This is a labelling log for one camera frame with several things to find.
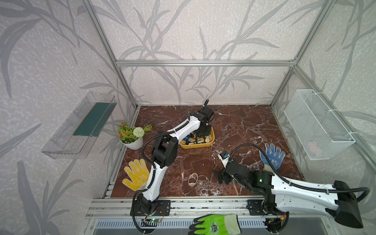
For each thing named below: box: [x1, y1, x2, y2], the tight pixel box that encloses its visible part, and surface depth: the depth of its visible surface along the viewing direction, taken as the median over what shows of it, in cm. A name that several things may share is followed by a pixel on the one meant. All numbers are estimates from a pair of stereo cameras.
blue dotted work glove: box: [259, 142, 286, 170], surface depth 95 cm
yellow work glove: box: [122, 158, 150, 191], surface depth 86 cm
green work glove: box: [188, 213, 242, 235], surface depth 69 cm
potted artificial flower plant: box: [117, 122, 153, 150], surface depth 88 cm
